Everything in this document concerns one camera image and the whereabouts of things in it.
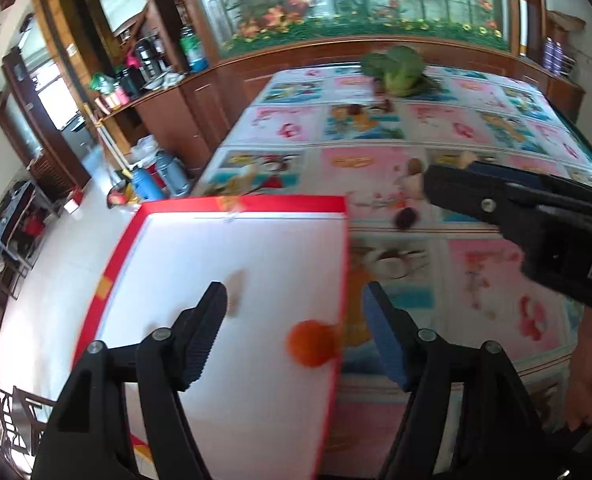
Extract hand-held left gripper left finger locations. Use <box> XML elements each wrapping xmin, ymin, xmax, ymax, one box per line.
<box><xmin>33</xmin><ymin>282</ymin><xmax>228</xmax><ymax>480</ymax></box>

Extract green bok choy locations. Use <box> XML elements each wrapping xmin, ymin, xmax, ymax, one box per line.
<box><xmin>360</xmin><ymin>46</ymin><xmax>444</xmax><ymax>97</ymax></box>

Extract red and white box tray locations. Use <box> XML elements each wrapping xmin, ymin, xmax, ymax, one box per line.
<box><xmin>78</xmin><ymin>195</ymin><xmax>351</xmax><ymax>478</ymax></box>

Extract person's right hand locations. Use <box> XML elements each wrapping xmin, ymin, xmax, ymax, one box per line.
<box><xmin>565</xmin><ymin>309</ymin><xmax>592</xmax><ymax>433</ymax></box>

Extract blue thermos flask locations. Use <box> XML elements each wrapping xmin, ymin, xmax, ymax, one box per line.
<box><xmin>130</xmin><ymin>165</ymin><xmax>165</xmax><ymax>201</ymax></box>

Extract black kettle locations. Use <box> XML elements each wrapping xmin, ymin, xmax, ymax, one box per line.
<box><xmin>118</xmin><ymin>67</ymin><xmax>144</xmax><ymax>101</ymax></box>

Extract dining table with dark cloth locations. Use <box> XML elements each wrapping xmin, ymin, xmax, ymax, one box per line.
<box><xmin>0</xmin><ymin>180</ymin><xmax>59</xmax><ymax>273</ymax></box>

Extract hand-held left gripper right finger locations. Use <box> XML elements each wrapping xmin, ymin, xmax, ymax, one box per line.
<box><xmin>362</xmin><ymin>281</ymin><xmax>557</xmax><ymax>480</ymax></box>

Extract grey thermos flask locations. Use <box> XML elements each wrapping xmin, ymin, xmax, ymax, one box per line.
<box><xmin>156</xmin><ymin>152</ymin><xmax>192</xmax><ymax>199</ymax></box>

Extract green plastic bottle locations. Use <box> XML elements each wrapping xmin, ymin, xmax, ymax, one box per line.
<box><xmin>181</xmin><ymin>25</ymin><xmax>209</xmax><ymax>74</ymax></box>

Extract green bag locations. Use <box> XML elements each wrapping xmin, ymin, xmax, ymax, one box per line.
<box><xmin>90</xmin><ymin>72</ymin><xmax>117</xmax><ymax>96</ymax></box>

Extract yellow-handled broom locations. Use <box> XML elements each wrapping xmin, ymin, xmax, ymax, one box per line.
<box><xmin>82</xmin><ymin>104</ymin><xmax>142</xmax><ymax>209</ymax></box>

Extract orange tangerine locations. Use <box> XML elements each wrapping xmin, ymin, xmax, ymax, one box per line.
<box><xmin>286</xmin><ymin>320</ymin><xmax>344</xmax><ymax>368</ymax></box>

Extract purple bottles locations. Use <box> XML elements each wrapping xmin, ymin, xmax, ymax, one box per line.
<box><xmin>543</xmin><ymin>37</ymin><xmax>565</xmax><ymax>74</ymax></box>

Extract beige lumpy piece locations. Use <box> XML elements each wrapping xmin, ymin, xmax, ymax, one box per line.
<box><xmin>406</xmin><ymin>175</ymin><xmax>427</xmax><ymax>204</ymax></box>

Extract white plastic bag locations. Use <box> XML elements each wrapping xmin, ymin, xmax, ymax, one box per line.
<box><xmin>130</xmin><ymin>135</ymin><xmax>162</xmax><ymax>164</ymax></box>

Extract printed fruit tablecloth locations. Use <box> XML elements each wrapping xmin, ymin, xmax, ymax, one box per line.
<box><xmin>191</xmin><ymin>65</ymin><xmax>592</xmax><ymax>480</ymax></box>

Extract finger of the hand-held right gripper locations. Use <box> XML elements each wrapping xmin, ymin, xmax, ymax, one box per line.
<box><xmin>468</xmin><ymin>161</ymin><xmax>592</xmax><ymax>209</ymax></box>
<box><xmin>423</xmin><ymin>163</ymin><xmax>553</xmax><ymax>241</ymax></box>

